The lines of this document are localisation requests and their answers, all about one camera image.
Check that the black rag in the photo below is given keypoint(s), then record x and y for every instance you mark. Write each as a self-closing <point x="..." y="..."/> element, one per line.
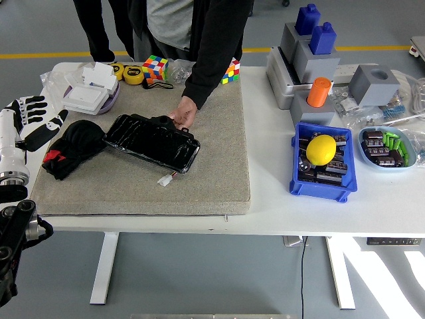
<point x="79" y="136"/>

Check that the person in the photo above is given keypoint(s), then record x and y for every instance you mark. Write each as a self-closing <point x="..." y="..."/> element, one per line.
<point x="166" y="20"/>

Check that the white power strip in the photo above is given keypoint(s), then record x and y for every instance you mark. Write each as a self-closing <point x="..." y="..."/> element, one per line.
<point x="345" y="70"/>

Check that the yellow lemon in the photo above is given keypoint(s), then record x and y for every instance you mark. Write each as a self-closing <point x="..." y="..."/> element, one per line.
<point x="320" y="149"/>

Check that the light grey flat case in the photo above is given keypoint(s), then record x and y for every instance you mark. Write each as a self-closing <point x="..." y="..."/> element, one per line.
<point x="277" y="83"/>

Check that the black glossy panel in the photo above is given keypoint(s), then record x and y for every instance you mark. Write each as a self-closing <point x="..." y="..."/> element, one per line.
<point x="149" y="143"/>

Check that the white folded carton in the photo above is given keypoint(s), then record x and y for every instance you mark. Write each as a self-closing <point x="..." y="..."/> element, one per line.
<point x="99" y="74"/>

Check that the blue plastic bin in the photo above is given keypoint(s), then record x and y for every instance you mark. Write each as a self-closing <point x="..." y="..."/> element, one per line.
<point x="318" y="192"/>

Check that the table height control panel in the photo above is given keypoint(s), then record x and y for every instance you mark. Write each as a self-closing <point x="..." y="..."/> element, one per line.
<point x="391" y="241"/>

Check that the empty clear plastic bag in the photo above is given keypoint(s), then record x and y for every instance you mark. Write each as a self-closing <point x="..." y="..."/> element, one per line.
<point x="53" y="86"/>

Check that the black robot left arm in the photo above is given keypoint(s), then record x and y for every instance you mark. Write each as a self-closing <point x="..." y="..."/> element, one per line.
<point x="13" y="232"/>

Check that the grey under-table box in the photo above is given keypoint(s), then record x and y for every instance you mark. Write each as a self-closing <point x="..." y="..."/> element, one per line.
<point x="292" y="241"/>

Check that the grey block with round hole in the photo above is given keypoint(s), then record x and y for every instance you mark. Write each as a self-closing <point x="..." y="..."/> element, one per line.
<point x="375" y="93"/>

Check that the grey square block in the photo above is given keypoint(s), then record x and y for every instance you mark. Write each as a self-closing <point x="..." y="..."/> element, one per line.
<point x="315" y="68"/>
<point x="288" y="40"/>
<point x="312" y="116"/>

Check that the orange cylinder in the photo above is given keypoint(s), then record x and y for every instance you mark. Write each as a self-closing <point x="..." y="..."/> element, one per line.
<point x="318" y="93"/>

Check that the blue bottle-shaped block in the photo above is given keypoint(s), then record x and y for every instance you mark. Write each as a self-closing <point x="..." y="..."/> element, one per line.
<point x="307" y="20"/>
<point x="323" y="40"/>

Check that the clear bag of small parts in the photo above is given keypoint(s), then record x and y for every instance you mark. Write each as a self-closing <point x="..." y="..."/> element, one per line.
<point x="345" y="103"/>

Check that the clear bag of metal parts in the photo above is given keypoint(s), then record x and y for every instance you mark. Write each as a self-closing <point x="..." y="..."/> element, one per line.
<point x="179" y="71"/>

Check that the white table leg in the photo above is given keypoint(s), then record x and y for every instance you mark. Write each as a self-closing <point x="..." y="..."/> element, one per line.
<point x="104" y="266"/>
<point x="338" y="276"/>

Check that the person's left forearm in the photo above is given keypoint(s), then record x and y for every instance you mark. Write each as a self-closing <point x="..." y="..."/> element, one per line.
<point x="206" y="79"/>

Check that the white cart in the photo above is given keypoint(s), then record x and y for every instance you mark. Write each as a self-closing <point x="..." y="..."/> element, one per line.
<point x="419" y="46"/>

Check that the flat white box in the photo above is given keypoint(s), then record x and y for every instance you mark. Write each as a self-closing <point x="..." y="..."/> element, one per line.
<point x="84" y="96"/>

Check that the yellow tape measure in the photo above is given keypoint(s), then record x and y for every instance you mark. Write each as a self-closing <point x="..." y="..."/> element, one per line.
<point x="133" y="74"/>
<point x="118" y="69"/>

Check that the crumpled clear plastic bag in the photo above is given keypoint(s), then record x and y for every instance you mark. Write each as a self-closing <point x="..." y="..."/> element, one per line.
<point x="419" y="146"/>

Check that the colourful puzzle cube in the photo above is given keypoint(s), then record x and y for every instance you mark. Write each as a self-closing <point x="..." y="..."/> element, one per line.
<point x="230" y="74"/>
<point x="154" y="68"/>

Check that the purple bowl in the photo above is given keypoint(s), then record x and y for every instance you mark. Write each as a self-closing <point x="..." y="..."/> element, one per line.
<point x="112" y="101"/>

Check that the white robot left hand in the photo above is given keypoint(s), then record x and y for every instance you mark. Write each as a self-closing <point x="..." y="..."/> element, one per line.
<point x="8" y="139"/>

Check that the light blue tray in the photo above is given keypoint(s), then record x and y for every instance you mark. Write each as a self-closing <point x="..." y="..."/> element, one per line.
<point x="363" y="156"/>

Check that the bundle of blue resistors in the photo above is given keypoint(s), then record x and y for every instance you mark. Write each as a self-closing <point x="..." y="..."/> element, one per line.
<point x="393" y="109"/>

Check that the green battery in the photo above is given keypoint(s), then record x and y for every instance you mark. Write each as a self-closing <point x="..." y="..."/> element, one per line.
<point x="388" y="139"/>
<point x="404" y="152"/>
<point x="396" y="144"/>

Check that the grey-brown mat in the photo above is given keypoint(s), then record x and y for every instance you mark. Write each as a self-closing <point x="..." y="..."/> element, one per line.
<point x="133" y="196"/>

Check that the person's left hand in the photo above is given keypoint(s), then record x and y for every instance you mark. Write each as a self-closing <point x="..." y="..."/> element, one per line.
<point x="184" y="113"/>

